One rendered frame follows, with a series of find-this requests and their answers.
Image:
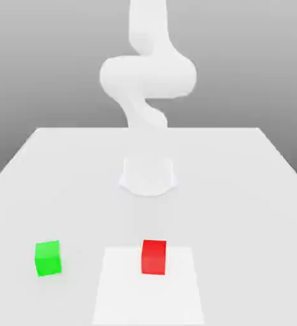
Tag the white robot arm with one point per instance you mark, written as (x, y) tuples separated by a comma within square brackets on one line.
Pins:
[(148, 76)]

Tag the small red cube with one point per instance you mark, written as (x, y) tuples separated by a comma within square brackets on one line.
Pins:
[(153, 257)]

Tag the small green cube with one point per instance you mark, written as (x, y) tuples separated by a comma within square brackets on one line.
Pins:
[(48, 258)]

